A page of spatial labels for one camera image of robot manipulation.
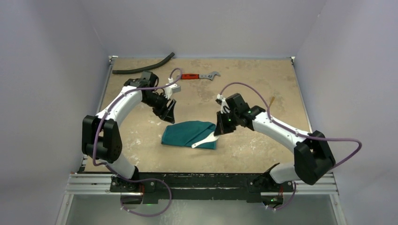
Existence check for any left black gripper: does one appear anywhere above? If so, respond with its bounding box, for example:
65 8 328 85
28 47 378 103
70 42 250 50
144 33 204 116
142 92 176 124

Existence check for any teal cloth napkin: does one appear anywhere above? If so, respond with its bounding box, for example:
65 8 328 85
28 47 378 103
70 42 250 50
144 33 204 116
161 120 216 147

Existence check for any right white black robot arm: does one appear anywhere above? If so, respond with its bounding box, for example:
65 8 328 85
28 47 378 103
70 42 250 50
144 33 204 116
214 93 336 191

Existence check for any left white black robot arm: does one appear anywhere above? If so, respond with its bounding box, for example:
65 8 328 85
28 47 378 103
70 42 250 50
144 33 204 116
82 71 182 192

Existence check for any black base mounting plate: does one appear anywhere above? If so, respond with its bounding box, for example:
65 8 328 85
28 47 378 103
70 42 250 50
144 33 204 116
110 172 293 204

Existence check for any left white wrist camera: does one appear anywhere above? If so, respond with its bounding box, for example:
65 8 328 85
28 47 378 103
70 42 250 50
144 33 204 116
162 83 181 99

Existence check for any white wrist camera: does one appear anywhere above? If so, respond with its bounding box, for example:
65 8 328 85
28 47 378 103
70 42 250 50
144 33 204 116
215 94 230 114
162 83 181 99

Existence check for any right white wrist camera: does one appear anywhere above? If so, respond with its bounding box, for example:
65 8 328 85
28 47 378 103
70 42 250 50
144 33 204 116
215 94 230 114

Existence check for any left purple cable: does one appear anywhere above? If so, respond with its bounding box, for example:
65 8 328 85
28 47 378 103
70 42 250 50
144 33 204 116
92 68 184 218

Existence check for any purple cable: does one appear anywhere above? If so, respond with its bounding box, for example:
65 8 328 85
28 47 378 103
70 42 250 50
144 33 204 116
92 68 184 218
217 82 363 212

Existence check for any red handled adjustable wrench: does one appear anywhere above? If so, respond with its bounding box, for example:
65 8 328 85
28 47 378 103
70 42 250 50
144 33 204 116
180 71 221 81

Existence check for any black foam hose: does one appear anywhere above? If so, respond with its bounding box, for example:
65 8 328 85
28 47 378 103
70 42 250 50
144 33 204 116
112 52 176 75

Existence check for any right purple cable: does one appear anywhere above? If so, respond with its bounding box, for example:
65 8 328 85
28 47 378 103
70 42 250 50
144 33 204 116
217 82 363 212

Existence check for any aluminium rail frame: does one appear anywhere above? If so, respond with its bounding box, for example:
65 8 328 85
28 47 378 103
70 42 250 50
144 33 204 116
56 59 346 225

